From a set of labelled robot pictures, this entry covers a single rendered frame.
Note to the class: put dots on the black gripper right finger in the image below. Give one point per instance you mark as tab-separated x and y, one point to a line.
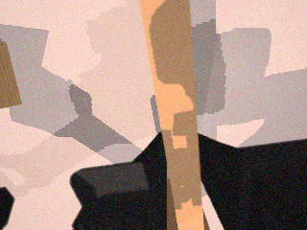
226	173

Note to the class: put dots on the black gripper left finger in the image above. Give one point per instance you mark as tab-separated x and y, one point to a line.
144	176

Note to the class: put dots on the long wooden rail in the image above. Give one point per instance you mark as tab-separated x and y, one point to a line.
167	27

